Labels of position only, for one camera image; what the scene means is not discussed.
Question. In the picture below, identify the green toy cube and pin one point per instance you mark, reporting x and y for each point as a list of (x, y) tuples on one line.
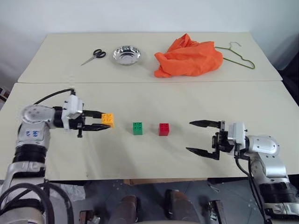
[(138, 128)]

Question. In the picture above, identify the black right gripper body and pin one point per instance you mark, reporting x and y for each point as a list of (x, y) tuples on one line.
[(222, 141)]

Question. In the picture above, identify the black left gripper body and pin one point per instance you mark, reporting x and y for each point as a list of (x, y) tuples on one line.
[(78, 122)]

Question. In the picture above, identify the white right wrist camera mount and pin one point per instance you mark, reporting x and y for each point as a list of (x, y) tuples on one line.
[(238, 133)]

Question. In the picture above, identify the shiny metal bowl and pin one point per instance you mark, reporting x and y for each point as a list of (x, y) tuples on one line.
[(127, 56)]

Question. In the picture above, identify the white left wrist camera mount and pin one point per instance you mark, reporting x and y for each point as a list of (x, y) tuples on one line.
[(74, 105)]

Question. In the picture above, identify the yellow toy cube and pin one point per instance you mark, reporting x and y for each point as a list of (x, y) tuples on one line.
[(108, 119)]

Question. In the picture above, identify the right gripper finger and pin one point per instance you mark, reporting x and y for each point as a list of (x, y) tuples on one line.
[(205, 153), (206, 123)]

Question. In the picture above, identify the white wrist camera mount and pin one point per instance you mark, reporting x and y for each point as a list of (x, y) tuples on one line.
[(238, 133), (74, 105)]

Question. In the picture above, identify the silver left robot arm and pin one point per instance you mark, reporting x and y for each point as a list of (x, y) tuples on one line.
[(35, 114)]

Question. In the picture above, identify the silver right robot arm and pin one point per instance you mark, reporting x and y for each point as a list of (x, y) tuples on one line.
[(268, 145)]

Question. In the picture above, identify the dark metal bracket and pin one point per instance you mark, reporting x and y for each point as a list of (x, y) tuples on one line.
[(216, 211), (90, 217)]

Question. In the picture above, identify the dark brown rounded shape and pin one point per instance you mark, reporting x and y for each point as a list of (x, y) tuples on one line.
[(181, 205), (125, 210)]

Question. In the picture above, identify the crumpled orange cloth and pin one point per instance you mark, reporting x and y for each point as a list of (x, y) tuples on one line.
[(189, 58)]

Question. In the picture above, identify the red toy cube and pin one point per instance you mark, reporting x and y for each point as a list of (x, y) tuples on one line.
[(164, 129)]

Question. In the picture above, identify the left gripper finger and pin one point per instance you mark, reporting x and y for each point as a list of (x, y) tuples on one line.
[(94, 127), (92, 113)]

